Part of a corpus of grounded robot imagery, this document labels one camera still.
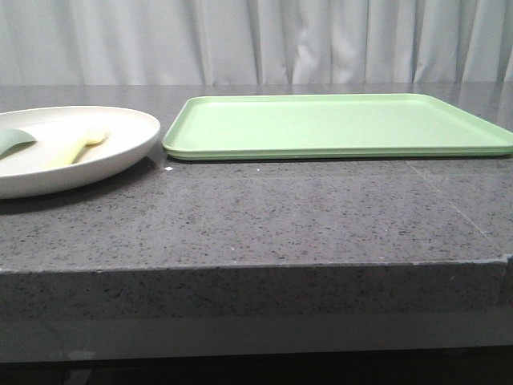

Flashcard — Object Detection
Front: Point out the yellow plastic fork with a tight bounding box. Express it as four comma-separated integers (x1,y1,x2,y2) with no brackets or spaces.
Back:
41,128,109,171

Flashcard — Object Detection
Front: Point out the white round plate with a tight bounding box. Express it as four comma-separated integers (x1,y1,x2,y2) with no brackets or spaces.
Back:
1,106,160,199

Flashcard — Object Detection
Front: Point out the light green serving tray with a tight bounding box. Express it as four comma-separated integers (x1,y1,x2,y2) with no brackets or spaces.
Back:
162,93,512,160

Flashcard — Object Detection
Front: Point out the pale green plastic spoon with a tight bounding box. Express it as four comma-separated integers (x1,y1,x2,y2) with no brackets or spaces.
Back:
1,128,37,159

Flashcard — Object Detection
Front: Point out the white pleated curtain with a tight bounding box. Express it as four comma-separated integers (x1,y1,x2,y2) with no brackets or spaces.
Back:
1,1,512,86

